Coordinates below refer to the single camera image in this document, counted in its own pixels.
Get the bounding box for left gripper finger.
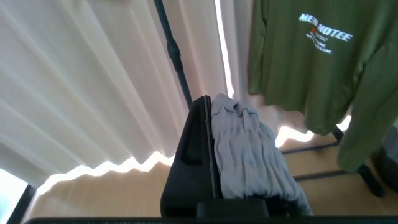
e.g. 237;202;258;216
160;95;223;218

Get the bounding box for pale grey shorts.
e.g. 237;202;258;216
211;93;313;217

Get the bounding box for green printed t-shirt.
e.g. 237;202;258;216
248;0;398;174

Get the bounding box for black clothes rack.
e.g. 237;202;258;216
154;0;386;198

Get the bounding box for beige curtain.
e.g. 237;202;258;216
0;0;312;189

